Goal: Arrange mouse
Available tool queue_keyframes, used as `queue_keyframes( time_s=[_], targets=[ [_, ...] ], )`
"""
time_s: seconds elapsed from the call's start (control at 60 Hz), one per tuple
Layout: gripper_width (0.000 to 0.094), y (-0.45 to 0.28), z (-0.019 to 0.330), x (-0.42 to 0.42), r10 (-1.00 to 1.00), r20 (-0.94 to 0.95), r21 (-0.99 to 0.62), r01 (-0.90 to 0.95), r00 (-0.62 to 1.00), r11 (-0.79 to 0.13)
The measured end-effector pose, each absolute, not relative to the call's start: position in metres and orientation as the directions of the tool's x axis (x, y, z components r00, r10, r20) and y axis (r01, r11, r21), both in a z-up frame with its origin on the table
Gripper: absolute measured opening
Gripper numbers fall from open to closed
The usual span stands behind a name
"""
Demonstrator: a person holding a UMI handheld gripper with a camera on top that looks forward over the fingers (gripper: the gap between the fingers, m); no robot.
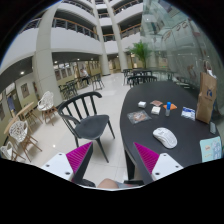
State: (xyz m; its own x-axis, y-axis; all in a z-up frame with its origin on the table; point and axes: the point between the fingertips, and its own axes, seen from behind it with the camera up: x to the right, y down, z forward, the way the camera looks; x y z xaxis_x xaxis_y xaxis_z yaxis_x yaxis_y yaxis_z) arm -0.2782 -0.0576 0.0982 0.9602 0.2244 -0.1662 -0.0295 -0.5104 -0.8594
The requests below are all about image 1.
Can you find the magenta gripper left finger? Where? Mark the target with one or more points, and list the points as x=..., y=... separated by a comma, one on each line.
x=71, y=166

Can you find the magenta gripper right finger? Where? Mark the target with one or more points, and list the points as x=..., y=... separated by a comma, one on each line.
x=154, y=166

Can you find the white computer mouse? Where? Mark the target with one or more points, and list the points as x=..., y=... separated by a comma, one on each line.
x=166, y=137

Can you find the clear plastic snack packet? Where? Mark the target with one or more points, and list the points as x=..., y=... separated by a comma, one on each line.
x=138, y=116

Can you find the black round table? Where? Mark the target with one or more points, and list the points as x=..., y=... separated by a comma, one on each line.
x=188, y=132

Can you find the white square packet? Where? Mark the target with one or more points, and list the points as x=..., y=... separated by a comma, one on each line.
x=155, y=110

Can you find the black wooden chair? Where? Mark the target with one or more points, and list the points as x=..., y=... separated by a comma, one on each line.
x=80, y=116

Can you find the small white box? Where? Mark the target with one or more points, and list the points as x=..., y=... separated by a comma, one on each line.
x=142, y=104

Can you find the brown small packet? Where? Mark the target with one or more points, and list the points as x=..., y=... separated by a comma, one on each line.
x=156, y=103

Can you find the orange packet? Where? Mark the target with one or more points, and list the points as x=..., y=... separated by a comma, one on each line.
x=172, y=106

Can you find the small bottle blue cap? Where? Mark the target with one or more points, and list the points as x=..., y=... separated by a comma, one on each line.
x=167, y=113

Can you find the white blue wipes packet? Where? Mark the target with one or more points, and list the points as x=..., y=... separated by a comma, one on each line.
x=188, y=113

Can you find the light blue card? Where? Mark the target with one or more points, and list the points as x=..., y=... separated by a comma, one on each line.
x=211, y=149

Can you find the white lattice chair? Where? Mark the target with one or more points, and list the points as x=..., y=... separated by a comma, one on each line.
x=46, y=105
x=9, y=152
x=19, y=131

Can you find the wooden cafe table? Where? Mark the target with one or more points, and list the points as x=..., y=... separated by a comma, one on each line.
x=23, y=114

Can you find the brown paper bag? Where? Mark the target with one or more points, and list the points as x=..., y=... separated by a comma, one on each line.
x=207, y=94

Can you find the seated person in white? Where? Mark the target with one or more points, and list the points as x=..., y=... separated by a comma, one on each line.
x=84, y=75

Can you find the green potted palm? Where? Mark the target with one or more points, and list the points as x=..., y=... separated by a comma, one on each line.
x=141, y=51

